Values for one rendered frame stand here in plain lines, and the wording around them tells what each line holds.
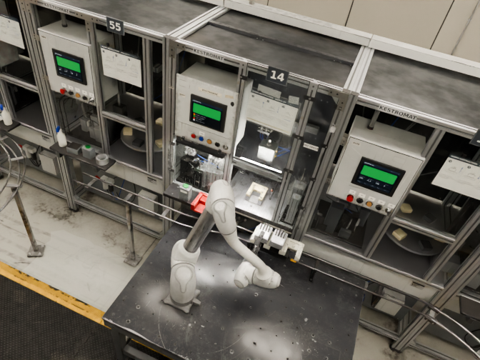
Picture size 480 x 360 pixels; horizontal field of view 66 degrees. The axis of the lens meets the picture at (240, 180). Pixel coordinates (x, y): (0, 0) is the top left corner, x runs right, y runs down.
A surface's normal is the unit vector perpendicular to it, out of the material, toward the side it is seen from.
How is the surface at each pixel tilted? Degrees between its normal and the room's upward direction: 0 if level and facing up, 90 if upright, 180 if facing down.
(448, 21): 90
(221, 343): 0
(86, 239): 0
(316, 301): 0
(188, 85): 90
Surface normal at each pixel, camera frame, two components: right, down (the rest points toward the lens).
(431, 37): -0.37, 0.58
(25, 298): 0.14, -0.74
